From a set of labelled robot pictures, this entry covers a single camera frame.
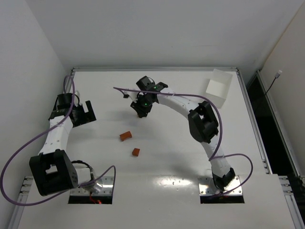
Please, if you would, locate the dark brown arch block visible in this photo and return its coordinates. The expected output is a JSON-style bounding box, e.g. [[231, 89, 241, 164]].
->
[[120, 131, 132, 141]]

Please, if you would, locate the dark brown wood cube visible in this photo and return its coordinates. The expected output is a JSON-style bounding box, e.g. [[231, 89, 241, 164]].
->
[[132, 148, 140, 157]]

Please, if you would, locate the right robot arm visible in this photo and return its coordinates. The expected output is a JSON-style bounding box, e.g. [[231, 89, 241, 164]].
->
[[121, 76, 235, 192]]

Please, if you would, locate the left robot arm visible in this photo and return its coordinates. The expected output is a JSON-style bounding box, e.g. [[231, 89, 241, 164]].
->
[[29, 93, 96, 196]]

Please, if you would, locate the white storage box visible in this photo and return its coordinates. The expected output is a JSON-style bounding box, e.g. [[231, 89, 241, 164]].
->
[[205, 69, 233, 109]]

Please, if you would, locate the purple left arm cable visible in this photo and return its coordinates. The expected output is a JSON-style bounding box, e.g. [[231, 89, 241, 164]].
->
[[0, 74, 116, 207]]

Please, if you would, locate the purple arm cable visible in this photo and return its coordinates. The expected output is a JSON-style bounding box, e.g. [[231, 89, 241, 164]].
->
[[112, 86, 254, 198], [0, 74, 116, 207]]

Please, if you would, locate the aluminium table frame rail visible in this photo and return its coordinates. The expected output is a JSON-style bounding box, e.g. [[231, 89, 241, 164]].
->
[[72, 67, 239, 73]]

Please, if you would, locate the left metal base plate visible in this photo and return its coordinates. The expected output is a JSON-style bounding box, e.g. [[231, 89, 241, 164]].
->
[[70, 176, 114, 197]]

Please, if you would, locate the metal base plate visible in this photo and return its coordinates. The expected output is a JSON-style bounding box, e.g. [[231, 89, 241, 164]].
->
[[70, 176, 114, 197], [198, 176, 243, 197]]

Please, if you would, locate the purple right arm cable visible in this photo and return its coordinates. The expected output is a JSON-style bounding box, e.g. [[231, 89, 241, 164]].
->
[[112, 86, 254, 198]]

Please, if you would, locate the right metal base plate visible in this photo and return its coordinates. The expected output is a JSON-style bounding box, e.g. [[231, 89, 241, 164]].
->
[[198, 176, 243, 197]]

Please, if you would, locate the wall cable with plug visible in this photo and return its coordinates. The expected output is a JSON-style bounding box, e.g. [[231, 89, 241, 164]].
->
[[264, 70, 283, 96]]

